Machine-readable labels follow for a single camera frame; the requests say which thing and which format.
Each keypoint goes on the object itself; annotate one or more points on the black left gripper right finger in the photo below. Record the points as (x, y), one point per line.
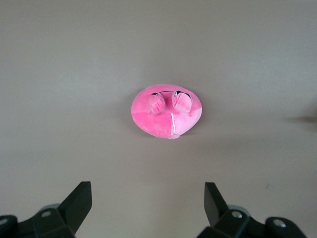
(235, 223)

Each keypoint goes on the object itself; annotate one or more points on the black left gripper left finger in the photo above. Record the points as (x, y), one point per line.
(54, 220)

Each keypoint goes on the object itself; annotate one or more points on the pink round plush toy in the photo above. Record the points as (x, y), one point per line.
(153, 124)

